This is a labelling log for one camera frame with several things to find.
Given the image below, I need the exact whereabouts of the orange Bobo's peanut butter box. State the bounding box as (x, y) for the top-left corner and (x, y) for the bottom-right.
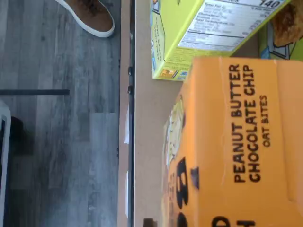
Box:
(160, 56), (303, 227)

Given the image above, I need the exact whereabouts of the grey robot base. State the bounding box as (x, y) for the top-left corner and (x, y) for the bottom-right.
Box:
(0, 99), (12, 227)

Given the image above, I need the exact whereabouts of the brown fibreboard shelf board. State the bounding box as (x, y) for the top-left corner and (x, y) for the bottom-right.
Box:
(134, 0), (260, 227)

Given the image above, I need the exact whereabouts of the brown shoe with white sole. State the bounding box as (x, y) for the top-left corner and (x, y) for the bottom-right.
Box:
(55, 0), (116, 38)

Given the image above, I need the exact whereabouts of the green Bobo's apple pie box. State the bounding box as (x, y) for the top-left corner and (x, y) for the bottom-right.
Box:
(151, 0), (292, 82)
(258, 2), (303, 61)

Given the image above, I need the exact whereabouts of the black metal shelf rack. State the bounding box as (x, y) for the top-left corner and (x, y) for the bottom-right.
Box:
(129, 0), (136, 227)

